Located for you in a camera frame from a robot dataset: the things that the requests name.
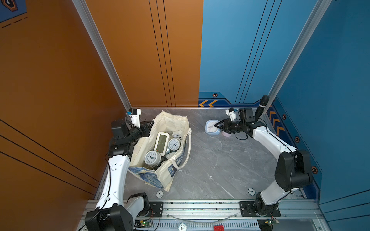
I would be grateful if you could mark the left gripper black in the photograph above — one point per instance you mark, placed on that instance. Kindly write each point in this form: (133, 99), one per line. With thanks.
(145, 129)

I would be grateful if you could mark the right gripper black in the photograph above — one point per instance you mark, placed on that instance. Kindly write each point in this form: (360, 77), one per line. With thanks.
(226, 125)

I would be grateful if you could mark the pink round alarm clock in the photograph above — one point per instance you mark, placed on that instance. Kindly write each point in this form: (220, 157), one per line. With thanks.
(226, 134)

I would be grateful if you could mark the white round alarm clock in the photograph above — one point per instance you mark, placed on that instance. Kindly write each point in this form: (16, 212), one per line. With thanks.
(152, 158)

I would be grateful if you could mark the light blue square alarm clock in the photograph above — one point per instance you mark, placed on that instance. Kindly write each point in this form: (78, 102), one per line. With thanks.
(210, 127)

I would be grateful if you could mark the cream canvas bag starry print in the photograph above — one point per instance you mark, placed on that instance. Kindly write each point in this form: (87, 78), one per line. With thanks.
(161, 176)

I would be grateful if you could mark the large white digital clock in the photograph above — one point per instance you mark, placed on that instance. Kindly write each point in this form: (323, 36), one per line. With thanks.
(161, 144)

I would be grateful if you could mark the white twin-bell alarm clock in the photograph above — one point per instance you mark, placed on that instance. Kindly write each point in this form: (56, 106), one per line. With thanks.
(174, 144)

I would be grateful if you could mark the small white digital clock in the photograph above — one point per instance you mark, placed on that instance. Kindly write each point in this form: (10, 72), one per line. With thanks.
(178, 134)

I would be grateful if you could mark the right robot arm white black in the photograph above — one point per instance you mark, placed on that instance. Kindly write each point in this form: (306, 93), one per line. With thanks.
(293, 170)

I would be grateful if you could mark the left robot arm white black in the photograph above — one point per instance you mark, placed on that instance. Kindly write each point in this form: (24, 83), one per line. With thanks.
(112, 213)

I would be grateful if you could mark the black microphone on stand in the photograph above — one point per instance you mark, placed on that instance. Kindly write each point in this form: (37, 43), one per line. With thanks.
(263, 103)

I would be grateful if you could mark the white round marker right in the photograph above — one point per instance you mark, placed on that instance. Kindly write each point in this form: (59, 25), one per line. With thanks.
(251, 191)

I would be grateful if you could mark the white round marker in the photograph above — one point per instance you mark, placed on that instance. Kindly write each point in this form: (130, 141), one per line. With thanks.
(251, 191)
(159, 194)

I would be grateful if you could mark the white round marker left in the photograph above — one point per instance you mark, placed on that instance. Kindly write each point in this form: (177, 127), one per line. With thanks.
(159, 194)

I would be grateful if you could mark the green circuit board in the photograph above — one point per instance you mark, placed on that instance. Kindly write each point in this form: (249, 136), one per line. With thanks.
(143, 224)

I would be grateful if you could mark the red block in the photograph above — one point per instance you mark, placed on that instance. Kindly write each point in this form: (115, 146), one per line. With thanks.
(219, 228)

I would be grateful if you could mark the white round number tag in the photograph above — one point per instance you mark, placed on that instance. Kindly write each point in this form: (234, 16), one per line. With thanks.
(182, 227)

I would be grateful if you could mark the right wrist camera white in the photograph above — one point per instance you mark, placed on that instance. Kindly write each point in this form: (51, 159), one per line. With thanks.
(231, 113)

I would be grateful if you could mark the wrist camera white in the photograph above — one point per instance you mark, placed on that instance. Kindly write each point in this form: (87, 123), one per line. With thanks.
(231, 113)
(134, 116)

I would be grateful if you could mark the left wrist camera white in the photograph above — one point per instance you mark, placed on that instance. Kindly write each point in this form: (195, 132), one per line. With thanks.
(134, 116)

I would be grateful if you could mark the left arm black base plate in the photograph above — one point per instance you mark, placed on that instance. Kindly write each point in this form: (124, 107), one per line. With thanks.
(155, 209)

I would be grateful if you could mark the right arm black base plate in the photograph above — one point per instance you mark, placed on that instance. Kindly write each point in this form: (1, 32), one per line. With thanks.
(256, 209)

